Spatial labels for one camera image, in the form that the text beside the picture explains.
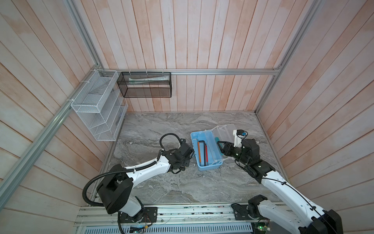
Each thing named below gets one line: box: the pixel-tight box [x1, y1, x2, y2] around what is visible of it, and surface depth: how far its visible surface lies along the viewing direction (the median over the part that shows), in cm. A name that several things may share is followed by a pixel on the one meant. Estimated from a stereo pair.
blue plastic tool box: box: [190, 123, 237, 172], surface depth 98 cm
